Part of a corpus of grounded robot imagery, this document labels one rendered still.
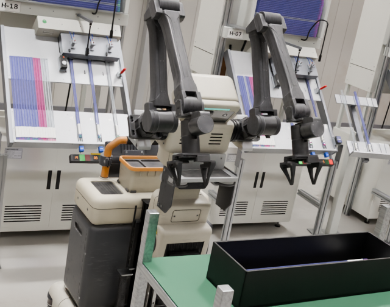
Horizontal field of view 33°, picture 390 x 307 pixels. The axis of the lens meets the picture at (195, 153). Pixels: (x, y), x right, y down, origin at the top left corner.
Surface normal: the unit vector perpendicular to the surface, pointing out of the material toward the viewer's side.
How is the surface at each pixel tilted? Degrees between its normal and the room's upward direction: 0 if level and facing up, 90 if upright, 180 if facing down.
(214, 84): 42
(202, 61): 90
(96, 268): 90
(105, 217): 90
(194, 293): 0
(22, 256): 0
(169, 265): 0
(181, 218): 98
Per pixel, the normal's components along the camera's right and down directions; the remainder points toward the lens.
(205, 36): -0.88, -0.02
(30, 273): 0.18, -0.94
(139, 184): 0.46, 0.37
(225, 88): 0.44, -0.47
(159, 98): 0.49, -0.10
